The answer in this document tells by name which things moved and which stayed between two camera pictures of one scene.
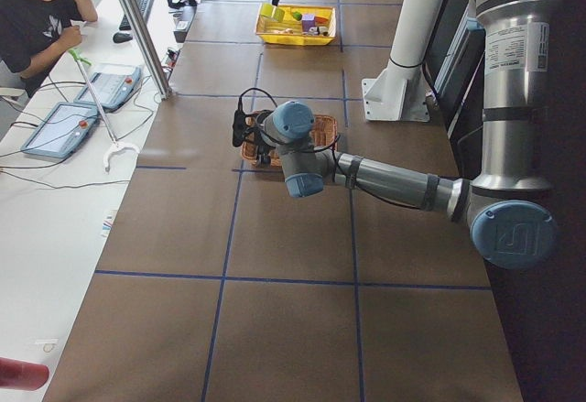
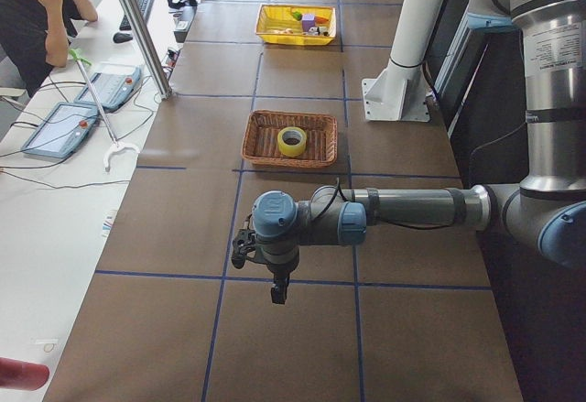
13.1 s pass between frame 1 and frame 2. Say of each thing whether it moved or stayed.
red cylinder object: stayed
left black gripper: moved
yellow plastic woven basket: stayed
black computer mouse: stayed
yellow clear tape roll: moved
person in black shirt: stayed
